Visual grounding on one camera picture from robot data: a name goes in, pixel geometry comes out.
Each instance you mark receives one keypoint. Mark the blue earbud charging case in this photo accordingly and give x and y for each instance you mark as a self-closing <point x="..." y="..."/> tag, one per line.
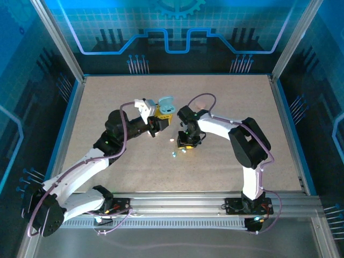
<point x="166" y="103"/>

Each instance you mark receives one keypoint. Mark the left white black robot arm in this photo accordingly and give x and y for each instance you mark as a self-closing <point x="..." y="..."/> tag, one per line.
<point x="78" y="169"/>

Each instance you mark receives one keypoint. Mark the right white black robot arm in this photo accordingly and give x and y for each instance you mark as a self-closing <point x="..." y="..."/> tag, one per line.
<point x="252" y="180"/>

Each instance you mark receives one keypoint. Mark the grey metal sheet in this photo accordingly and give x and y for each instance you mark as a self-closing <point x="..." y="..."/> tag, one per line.
<point x="174" y="242"/>

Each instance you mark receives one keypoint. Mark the black connector box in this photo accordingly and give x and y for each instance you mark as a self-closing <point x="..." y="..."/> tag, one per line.
<point x="254" y="225"/>

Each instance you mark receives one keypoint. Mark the aluminium table side rail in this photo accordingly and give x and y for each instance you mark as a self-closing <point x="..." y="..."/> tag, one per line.
<point x="279" y="102"/>
<point x="76" y="107"/>

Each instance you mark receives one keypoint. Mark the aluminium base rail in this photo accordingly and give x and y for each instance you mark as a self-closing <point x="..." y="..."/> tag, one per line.
<point x="177" y="201"/>

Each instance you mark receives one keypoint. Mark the aluminium frame post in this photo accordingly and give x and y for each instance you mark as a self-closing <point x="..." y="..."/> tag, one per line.
<point x="293" y="43"/>
<point x="61" y="45"/>

